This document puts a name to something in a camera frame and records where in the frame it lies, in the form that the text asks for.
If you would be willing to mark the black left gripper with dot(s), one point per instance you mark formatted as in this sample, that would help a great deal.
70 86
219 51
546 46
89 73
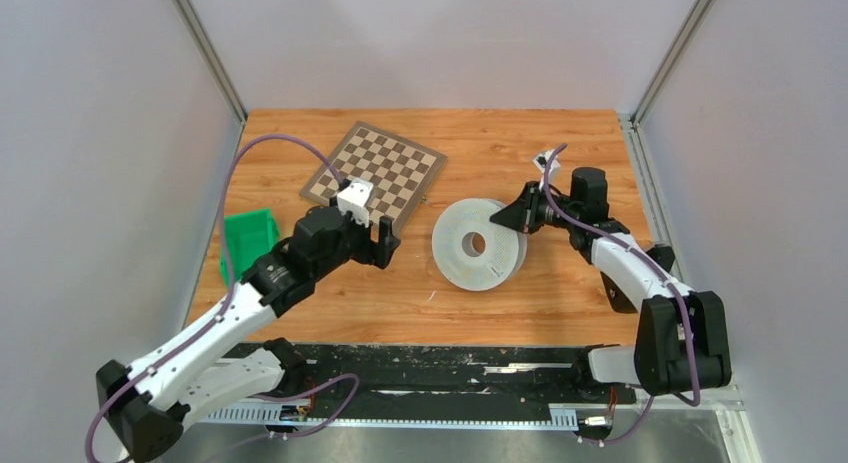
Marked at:
380 253

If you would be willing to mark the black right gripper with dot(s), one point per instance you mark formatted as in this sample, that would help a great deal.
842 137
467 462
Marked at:
520 216

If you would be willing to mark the white perforated filament spool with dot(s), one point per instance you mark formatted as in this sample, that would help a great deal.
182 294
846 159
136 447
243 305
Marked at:
473 253

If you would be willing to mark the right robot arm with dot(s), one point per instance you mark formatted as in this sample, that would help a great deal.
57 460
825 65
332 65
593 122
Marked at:
682 345

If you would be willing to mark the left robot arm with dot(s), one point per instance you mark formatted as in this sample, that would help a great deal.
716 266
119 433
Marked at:
150 402

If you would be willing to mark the wooden chessboard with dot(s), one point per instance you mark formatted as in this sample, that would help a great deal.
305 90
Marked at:
400 170

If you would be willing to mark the green plastic bin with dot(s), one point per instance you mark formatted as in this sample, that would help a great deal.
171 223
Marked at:
248 235

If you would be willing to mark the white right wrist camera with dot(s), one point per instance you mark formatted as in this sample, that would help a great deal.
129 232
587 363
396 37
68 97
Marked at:
547 164

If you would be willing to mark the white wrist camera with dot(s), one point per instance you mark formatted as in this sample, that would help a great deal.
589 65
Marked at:
547 164
353 199

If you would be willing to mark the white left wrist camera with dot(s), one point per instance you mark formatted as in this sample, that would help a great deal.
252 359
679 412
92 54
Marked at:
353 199

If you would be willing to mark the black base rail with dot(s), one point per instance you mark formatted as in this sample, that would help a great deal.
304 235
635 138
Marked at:
447 384

